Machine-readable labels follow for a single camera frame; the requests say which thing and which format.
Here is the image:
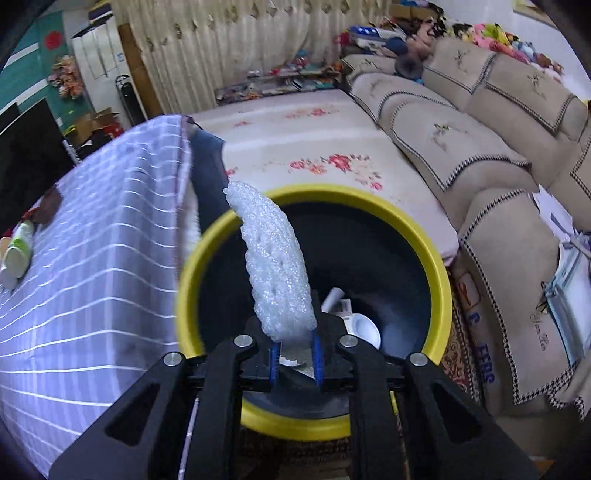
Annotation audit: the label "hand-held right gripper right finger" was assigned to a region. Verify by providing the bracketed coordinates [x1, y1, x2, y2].
[311, 311, 541, 480]

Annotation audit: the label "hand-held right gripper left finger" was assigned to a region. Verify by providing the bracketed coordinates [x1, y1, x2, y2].
[48, 316, 283, 480]

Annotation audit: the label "white foam fruit net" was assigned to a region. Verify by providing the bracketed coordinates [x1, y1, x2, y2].
[225, 181, 319, 346]

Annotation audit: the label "black bin with yellow rim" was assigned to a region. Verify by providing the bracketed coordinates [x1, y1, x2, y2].
[177, 185, 452, 442]

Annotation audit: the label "floral bed mat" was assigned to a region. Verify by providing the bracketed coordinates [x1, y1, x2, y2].
[189, 88, 461, 269]

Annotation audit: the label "beige sofa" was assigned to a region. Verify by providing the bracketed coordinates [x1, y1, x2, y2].
[339, 37, 591, 417]

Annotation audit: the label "brown plastic container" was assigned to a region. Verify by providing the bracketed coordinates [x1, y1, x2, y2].
[39, 188, 64, 228]

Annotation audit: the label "low glass table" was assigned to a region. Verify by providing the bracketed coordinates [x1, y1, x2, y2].
[214, 64, 345, 100]

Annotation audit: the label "white papers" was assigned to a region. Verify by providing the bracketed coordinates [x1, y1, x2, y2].
[531, 184, 591, 252]

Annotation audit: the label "green label plastic bottle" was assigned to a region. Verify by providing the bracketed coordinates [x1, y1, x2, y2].
[8, 220, 36, 260]

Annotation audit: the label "open cardboard box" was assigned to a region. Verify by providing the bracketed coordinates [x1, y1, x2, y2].
[68, 108, 126, 149]

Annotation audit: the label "black tower fan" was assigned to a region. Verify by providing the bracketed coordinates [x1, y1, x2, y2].
[115, 74, 148, 128]

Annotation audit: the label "dark round cushion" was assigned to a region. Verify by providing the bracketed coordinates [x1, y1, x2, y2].
[396, 55, 424, 82]

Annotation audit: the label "large black television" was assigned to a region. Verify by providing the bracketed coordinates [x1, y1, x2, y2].
[0, 97, 77, 232]

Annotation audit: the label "beige curtain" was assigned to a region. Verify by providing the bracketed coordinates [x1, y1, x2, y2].
[108, 0, 287, 117]
[277, 0, 399, 71]

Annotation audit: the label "wooden board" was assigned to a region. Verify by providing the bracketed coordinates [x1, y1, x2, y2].
[117, 23, 163, 117]

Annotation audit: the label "white standing air conditioner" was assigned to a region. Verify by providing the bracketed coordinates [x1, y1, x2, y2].
[71, 11, 123, 80]

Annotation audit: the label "pile of plush toys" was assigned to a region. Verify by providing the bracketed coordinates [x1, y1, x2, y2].
[336, 11, 565, 71]

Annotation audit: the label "artificial flower wall decoration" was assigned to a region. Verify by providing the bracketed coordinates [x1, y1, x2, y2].
[48, 55, 86, 100]

